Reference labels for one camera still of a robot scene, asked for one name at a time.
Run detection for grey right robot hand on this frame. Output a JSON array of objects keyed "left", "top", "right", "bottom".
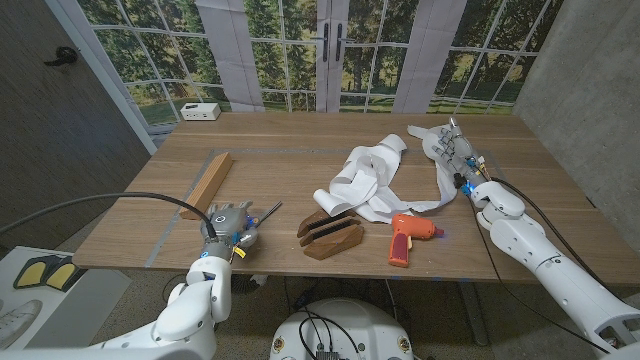
[{"left": 422, "top": 117, "right": 494, "bottom": 190}]

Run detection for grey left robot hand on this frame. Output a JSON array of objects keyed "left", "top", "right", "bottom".
[{"left": 199, "top": 200, "right": 261, "bottom": 261}]

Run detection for grey and tan scissors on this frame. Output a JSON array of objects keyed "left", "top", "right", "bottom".
[{"left": 234, "top": 201, "right": 284, "bottom": 251}]

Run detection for white receipt paper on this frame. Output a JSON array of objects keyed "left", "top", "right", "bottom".
[{"left": 313, "top": 123, "right": 459, "bottom": 225}]

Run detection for orange toy drill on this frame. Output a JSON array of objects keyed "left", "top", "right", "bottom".
[{"left": 388, "top": 213, "right": 445, "bottom": 269}]

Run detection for long light wooden block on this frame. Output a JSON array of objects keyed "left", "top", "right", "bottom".
[{"left": 178, "top": 152, "right": 234, "bottom": 221}]

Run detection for black round object under table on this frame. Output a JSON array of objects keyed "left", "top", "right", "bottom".
[{"left": 232, "top": 273, "right": 261, "bottom": 295}]

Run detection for dark brown slotted wooden block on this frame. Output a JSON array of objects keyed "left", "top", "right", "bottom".
[{"left": 296, "top": 208, "right": 365, "bottom": 262}]

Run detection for white power strip box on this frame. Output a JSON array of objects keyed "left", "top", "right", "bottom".
[{"left": 179, "top": 102, "right": 222, "bottom": 122}]

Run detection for white floor platform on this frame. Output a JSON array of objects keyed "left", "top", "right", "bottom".
[{"left": 0, "top": 244, "right": 132, "bottom": 351}]

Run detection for grey table leg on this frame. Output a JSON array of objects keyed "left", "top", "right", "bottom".
[{"left": 459, "top": 282, "right": 490, "bottom": 347}]

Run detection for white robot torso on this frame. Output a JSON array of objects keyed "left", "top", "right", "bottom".
[{"left": 269, "top": 298, "right": 415, "bottom": 360}]

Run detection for printed window forest backdrop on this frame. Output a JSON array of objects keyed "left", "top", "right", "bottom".
[{"left": 47, "top": 0, "right": 566, "bottom": 126}]

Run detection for yellow and black foot pedal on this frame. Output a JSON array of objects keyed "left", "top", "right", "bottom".
[{"left": 12, "top": 254, "right": 79, "bottom": 292}]

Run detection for white sneaker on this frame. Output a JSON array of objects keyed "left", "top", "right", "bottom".
[{"left": 0, "top": 298, "right": 44, "bottom": 349}]

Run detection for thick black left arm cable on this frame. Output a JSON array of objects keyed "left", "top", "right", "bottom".
[{"left": 0, "top": 192, "right": 217, "bottom": 239}]

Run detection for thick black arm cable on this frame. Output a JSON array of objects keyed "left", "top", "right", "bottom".
[
  {"left": 492, "top": 177, "right": 626, "bottom": 301},
  {"left": 0, "top": 192, "right": 217, "bottom": 239}
]

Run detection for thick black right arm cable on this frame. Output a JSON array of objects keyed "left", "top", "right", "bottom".
[{"left": 492, "top": 177, "right": 626, "bottom": 301}]

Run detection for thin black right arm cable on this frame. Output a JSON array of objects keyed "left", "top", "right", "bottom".
[{"left": 471, "top": 196, "right": 610, "bottom": 355}]

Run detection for black door handle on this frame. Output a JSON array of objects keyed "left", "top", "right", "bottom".
[{"left": 43, "top": 46, "right": 79, "bottom": 67}]

